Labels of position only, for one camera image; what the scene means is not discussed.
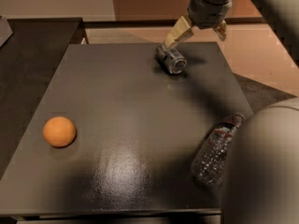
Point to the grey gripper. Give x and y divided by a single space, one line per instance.
207 13

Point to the silver green 7up can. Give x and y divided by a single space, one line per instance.
171 59

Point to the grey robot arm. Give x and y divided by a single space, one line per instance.
261 177

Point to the clear plastic water bottle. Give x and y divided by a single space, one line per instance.
207 167

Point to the orange fruit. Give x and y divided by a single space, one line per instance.
59 132

